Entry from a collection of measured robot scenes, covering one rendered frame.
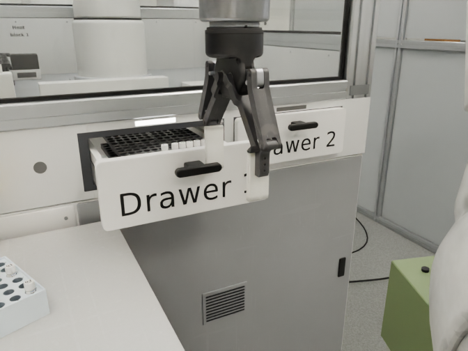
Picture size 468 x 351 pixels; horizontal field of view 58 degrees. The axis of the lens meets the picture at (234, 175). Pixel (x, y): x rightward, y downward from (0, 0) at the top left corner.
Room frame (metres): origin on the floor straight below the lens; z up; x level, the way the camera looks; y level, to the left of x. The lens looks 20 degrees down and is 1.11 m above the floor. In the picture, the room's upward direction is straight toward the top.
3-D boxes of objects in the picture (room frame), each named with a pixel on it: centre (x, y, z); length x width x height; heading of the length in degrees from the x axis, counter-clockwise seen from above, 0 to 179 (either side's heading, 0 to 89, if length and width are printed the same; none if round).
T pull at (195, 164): (0.62, 0.06, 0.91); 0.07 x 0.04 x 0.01; 117
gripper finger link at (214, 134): (0.63, 0.03, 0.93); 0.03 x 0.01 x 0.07; 117
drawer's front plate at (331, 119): (0.94, -0.13, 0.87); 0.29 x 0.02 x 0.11; 117
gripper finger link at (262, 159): (0.49, -0.04, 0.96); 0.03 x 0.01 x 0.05; 27
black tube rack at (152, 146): (0.82, 0.16, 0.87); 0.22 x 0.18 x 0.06; 27
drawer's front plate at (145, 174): (0.64, 0.07, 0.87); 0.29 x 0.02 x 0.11; 117
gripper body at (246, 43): (0.57, 0.00, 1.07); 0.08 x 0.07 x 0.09; 27
